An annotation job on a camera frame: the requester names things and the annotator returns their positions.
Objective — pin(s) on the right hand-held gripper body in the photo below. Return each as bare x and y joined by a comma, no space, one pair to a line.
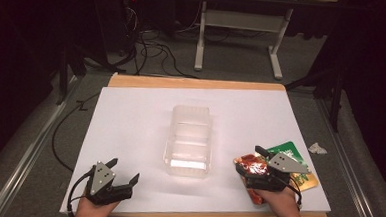
279,171

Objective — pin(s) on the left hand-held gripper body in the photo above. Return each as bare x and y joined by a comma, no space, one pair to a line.
102,180

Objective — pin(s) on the red snack packet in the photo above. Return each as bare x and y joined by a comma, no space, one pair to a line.
254,165

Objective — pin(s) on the person's right hand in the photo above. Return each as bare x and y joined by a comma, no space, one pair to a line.
279,201

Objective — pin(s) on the person's left hand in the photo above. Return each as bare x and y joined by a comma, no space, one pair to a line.
92,211

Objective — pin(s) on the green and yellow packet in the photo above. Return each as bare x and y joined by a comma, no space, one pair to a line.
292,152

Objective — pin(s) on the crumpled white paper scrap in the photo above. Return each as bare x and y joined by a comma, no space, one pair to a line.
317,148

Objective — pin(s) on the white paper sheet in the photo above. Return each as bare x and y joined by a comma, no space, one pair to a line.
140,125

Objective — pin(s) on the clear plastic container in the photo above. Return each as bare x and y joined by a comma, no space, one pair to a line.
188,141

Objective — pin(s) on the black metal stand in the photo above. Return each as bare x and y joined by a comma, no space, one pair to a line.
66,68
335,92

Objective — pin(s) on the wooden table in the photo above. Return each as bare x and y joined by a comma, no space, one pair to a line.
189,83

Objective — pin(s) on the metal floor rail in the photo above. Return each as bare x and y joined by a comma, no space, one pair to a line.
351,163
28,150

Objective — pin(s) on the white metal desk frame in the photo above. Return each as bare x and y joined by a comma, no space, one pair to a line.
242,20

